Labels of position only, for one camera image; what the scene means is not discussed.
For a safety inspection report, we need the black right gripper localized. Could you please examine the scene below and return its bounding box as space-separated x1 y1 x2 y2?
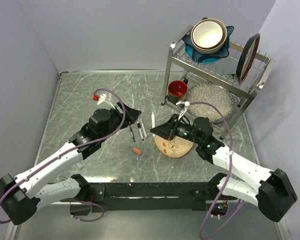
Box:
151 113 202 145

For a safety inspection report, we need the blue wavy bowl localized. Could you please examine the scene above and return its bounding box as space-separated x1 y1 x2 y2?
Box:
182 17 235 64

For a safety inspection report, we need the black base beam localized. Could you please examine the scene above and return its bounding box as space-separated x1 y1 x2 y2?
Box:
74 181 238 216

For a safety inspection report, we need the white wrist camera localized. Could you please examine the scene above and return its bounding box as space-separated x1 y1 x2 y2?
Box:
92 93 112 105
175 100 190 120

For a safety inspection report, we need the tan decorated plate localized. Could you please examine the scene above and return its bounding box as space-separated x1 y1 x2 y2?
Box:
154 136 194 159

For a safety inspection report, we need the white marker with pink end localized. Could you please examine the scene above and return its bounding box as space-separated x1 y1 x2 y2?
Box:
139 118 148 139

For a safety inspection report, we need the blue pen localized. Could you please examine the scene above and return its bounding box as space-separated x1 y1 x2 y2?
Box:
129 125 136 143

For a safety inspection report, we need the speckled glass plate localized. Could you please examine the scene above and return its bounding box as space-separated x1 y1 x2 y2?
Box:
185 82 235 124

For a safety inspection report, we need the white marker with black tip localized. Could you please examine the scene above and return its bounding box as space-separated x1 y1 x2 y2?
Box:
137 122 145 141

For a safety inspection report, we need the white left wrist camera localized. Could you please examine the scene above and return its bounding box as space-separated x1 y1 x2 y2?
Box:
92 93 112 105

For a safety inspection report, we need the cream bowl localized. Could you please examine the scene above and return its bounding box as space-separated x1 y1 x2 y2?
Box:
190 18 228 54

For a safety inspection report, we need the dark red-rimmed plate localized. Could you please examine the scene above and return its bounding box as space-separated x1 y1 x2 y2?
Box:
235 33 261 85

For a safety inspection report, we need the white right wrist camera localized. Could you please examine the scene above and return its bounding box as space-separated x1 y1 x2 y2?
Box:
175 100 190 120

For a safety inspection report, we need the red and black mug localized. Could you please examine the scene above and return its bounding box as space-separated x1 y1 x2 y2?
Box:
167 78 189 105

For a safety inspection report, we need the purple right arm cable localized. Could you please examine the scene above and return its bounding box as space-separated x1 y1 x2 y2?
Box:
189 101 245 240

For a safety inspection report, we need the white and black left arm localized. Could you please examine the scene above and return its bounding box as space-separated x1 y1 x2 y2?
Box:
0 102 142 225

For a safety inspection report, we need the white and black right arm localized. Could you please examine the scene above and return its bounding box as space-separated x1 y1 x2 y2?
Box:
150 114 298 222

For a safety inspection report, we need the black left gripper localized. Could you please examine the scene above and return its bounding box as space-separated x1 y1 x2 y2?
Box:
98 100 141 142

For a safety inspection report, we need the steel dish rack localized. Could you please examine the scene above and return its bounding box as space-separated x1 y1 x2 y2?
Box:
160 25 276 127

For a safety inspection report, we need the white marker with green end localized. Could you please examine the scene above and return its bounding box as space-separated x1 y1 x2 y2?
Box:
151 111 156 138

